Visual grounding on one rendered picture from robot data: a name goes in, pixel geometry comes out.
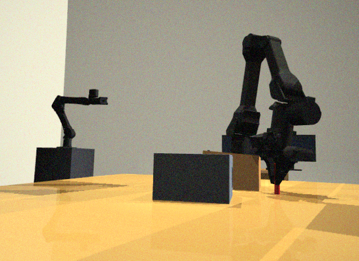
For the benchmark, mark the red peg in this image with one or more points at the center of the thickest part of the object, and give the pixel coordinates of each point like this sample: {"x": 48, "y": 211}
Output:
{"x": 276, "y": 187}

